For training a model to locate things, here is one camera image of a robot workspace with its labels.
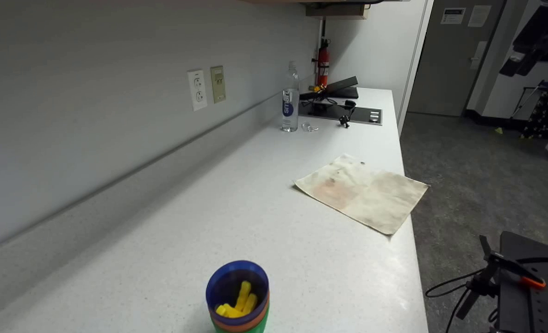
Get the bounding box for red fire extinguisher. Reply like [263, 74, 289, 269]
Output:
[311, 17, 333, 95]

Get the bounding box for clear plastic water bottle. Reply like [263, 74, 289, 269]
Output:
[278, 60, 302, 135]

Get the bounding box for black perforated table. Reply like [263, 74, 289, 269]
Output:
[496, 230, 548, 333]

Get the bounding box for blue plastic cup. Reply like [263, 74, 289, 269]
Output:
[204, 259, 272, 326]

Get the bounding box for green plastic cup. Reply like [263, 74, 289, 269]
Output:
[213, 320, 270, 333]

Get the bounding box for thin black cable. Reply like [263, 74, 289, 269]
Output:
[424, 267, 493, 333]

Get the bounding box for black wedge-shaped object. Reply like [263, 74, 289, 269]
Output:
[309, 76, 361, 104]

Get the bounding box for stained white cloth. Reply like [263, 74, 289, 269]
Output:
[293, 152, 430, 239]

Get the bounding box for white paper sign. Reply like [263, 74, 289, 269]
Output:
[467, 4, 493, 30]
[439, 6, 468, 28]

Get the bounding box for grey door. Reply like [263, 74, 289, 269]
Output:
[409, 0, 509, 119]

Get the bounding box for black clamp with orange handle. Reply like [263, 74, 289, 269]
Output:
[456, 233, 548, 322]

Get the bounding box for small black tripod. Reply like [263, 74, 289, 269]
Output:
[337, 98, 357, 130]

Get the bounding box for yellow plastic toy pieces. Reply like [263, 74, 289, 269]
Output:
[215, 280, 261, 320]

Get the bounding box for black background machine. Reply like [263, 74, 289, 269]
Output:
[511, 2, 548, 63]

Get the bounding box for orange plastic cup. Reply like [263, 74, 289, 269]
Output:
[209, 307, 270, 330]

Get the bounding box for black flat countertop appliance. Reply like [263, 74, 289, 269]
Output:
[298, 98, 383, 128]

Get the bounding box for white wall outlet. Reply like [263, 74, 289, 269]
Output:
[185, 69, 209, 113]
[209, 63, 228, 106]

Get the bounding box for black wire shelf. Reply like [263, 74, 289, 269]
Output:
[520, 85, 548, 141]

